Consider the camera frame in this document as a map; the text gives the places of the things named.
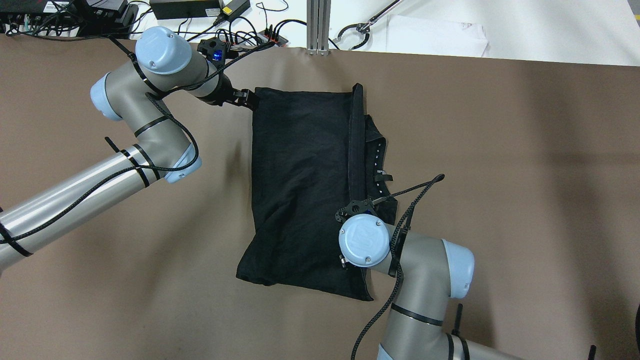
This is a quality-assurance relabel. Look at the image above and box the grabber reacher tool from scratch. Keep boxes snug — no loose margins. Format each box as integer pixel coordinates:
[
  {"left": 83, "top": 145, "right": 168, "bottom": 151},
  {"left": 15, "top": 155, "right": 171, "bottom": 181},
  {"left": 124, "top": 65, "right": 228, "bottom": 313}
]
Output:
[{"left": 329, "top": 0, "right": 403, "bottom": 51}]

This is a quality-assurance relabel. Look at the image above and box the black power adapter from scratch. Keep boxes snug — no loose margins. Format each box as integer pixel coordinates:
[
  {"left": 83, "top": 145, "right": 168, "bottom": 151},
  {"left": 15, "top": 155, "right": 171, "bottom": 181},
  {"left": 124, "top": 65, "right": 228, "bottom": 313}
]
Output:
[{"left": 149, "top": 0, "right": 224, "bottom": 20}]

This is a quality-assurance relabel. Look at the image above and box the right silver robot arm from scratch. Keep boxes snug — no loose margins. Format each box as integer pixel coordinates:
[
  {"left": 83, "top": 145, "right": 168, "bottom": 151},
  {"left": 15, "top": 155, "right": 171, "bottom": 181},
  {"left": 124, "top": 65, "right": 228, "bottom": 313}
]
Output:
[{"left": 334, "top": 198, "right": 515, "bottom": 360}]

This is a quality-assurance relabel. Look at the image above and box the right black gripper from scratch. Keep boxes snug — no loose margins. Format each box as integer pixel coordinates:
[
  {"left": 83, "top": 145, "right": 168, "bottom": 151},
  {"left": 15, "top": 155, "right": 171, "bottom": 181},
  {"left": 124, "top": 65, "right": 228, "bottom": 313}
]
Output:
[{"left": 334, "top": 198, "right": 376, "bottom": 223}]

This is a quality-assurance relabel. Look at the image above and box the right grey usb hub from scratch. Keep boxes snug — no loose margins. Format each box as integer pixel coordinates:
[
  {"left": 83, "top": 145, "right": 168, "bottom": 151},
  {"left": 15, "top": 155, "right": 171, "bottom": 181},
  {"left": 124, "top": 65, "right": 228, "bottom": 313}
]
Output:
[{"left": 258, "top": 26, "right": 290, "bottom": 47}]

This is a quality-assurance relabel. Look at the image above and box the aluminium cage frame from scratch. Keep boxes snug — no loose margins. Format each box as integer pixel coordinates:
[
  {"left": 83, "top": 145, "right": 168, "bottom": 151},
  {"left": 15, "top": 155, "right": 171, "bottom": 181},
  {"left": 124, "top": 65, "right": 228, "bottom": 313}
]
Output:
[{"left": 306, "top": 0, "right": 331, "bottom": 56}]

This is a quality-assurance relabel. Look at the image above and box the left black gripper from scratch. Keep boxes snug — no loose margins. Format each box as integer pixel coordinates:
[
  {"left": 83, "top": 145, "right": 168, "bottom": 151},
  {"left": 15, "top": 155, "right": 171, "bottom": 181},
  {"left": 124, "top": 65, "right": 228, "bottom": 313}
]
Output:
[{"left": 212, "top": 85, "right": 260, "bottom": 111}]

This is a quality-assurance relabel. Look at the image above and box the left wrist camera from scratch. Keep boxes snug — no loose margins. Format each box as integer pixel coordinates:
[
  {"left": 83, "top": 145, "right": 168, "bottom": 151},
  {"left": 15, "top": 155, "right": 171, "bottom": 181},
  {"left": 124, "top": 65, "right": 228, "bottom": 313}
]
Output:
[{"left": 196, "top": 38, "right": 231, "bottom": 65}]

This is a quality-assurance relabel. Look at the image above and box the black t-shirt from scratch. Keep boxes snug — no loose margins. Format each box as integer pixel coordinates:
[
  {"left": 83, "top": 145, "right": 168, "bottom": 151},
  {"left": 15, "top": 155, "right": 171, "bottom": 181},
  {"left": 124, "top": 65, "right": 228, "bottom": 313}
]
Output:
[{"left": 236, "top": 83, "right": 391, "bottom": 302}]

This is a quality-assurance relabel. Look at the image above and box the white paper sheet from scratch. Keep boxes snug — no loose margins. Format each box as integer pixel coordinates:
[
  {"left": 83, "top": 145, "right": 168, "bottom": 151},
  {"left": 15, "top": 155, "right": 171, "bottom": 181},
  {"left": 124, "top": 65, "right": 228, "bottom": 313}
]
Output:
[{"left": 385, "top": 14, "right": 490, "bottom": 58}]

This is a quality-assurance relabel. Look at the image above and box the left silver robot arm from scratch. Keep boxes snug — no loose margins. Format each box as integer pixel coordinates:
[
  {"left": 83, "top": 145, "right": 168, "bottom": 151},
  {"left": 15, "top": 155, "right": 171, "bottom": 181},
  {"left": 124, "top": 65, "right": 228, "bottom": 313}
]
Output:
[{"left": 0, "top": 26, "right": 259, "bottom": 271}]

